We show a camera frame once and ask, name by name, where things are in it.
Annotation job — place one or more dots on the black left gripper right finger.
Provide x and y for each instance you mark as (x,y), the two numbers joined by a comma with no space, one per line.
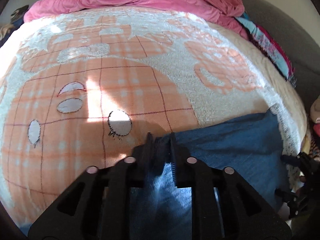
(223,204)

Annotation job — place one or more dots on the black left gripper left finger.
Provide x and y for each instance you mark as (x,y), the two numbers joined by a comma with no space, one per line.
(97,204)

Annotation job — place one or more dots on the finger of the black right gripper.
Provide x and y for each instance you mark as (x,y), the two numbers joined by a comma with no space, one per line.
(290,198)
(295,161)

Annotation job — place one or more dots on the blue denim pants lace hem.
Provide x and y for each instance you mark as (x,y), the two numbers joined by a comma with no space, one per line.
(250,144)

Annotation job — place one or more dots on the grey padded headboard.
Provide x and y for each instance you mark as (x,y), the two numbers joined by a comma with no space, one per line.
(299,46)

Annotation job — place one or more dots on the orange white plaid blanket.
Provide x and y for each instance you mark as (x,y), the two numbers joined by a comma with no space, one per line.
(84,88)

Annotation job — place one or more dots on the pile of folded clothes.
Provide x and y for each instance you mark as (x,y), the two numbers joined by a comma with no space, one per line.
(16,20)

